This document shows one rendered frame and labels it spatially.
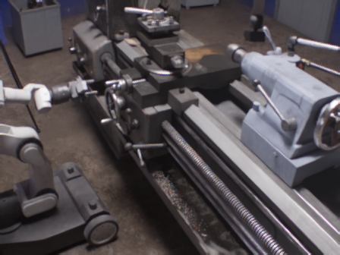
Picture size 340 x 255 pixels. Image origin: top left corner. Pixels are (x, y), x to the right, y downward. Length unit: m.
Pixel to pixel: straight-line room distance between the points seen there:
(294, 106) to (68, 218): 1.38
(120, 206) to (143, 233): 0.26
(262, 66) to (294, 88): 0.19
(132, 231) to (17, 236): 0.67
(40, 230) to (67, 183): 0.38
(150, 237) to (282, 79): 1.28
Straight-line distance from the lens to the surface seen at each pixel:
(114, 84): 1.94
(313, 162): 1.47
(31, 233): 2.21
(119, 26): 2.57
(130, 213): 2.46
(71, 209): 2.28
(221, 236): 1.83
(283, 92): 1.48
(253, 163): 1.53
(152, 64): 1.99
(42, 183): 2.14
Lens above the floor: 1.79
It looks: 34 degrees down
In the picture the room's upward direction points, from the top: 2 degrees clockwise
